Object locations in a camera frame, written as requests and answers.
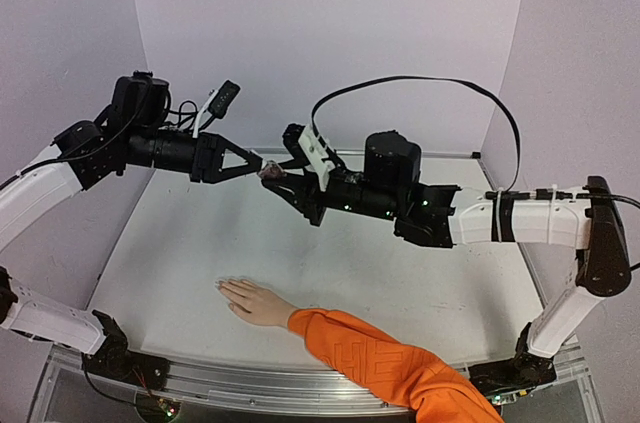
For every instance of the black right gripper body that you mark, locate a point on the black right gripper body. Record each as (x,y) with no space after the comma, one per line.
(314,198)

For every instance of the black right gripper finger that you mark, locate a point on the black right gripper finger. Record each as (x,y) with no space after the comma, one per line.
(294,164)
(299,192)

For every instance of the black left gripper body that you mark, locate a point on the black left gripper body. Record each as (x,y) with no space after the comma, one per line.
(204,164)

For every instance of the nail polish bottle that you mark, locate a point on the nail polish bottle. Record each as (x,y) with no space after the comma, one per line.
(271,171)

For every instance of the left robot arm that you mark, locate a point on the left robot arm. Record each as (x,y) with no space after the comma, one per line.
(131,130)

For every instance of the orange sleeve forearm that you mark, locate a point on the orange sleeve forearm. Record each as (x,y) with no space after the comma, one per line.
(398,374)

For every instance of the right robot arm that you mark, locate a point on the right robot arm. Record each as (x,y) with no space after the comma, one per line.
(442,216)

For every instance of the mannequin hand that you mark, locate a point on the mannequin hand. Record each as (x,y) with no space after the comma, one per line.
(256,305)

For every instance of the aluminium table rail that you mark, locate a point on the aluminium table rail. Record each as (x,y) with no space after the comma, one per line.
(266,151)

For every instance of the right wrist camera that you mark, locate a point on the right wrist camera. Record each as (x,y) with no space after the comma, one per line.
(311,151)

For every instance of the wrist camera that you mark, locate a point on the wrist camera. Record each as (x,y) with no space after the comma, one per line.
(311,151)
(215,107)

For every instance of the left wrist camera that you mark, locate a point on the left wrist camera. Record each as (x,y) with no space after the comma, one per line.
(215,107)

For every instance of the front aluminium frame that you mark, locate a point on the front aluminium frame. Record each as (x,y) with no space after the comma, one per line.
(187,391)

